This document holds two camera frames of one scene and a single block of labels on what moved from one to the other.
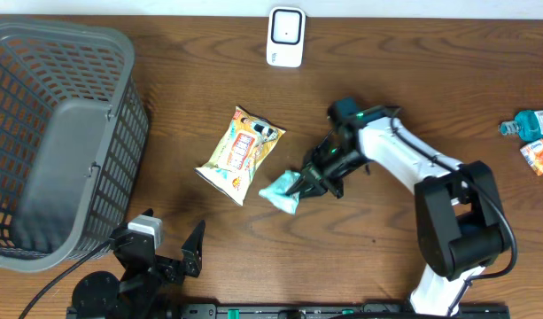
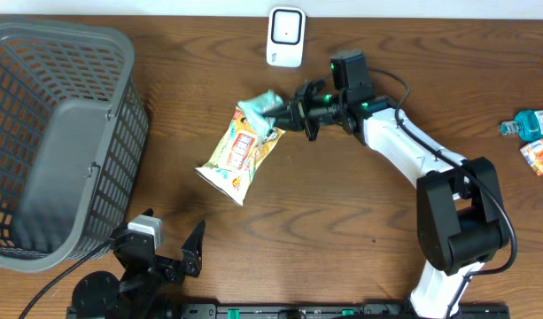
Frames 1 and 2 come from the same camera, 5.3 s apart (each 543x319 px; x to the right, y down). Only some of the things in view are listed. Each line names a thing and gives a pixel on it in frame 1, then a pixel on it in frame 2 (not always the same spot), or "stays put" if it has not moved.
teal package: [276, 192] -> [254, 108]
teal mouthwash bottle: [531, 125] stays put
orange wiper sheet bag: [244, 145] stays put
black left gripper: [190, 264] stays put
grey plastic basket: [67, 124] stays put
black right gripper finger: [309, 184] -> [287, 115]
